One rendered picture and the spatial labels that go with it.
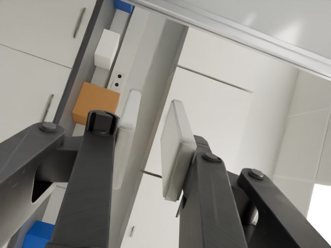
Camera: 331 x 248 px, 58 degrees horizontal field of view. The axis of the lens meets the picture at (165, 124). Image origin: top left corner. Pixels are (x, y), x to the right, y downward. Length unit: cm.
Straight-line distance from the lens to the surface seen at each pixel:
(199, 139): 16
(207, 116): 247
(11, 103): 210
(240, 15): 86
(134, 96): 17
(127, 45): 281
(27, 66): 212
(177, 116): 16
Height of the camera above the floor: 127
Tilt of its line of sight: 8 degrees up
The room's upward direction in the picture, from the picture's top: 108 degrees clockwise
